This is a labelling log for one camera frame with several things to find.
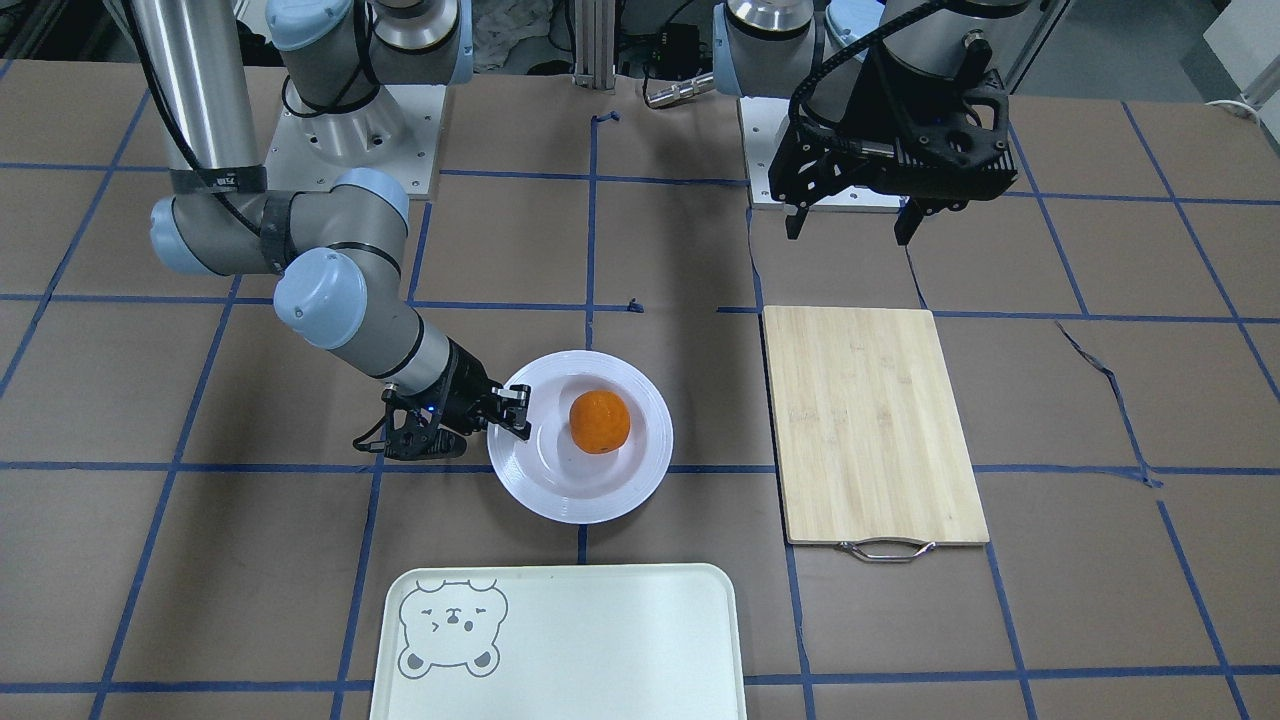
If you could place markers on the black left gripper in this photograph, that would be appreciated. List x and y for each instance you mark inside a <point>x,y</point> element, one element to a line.
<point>872,110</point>

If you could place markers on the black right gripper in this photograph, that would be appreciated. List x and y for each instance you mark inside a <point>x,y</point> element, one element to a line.
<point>463,386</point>

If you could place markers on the white round plate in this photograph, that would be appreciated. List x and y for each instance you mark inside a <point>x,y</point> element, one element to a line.
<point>549,474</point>

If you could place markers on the orange fruit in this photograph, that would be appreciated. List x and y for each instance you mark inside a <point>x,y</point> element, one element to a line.
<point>600,422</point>

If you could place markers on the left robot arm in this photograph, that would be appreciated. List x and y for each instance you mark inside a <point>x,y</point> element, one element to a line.
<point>797,51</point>

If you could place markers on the cream bear tray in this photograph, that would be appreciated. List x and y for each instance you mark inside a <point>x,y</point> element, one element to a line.
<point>631,641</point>

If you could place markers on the wooden cutting board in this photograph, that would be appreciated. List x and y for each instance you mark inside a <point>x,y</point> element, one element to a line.
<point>869,443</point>

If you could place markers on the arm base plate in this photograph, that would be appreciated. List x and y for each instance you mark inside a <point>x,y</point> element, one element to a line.
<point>398,133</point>
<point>763,122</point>

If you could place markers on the aluminium frame post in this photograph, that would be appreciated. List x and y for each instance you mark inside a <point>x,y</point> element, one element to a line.
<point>594,32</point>

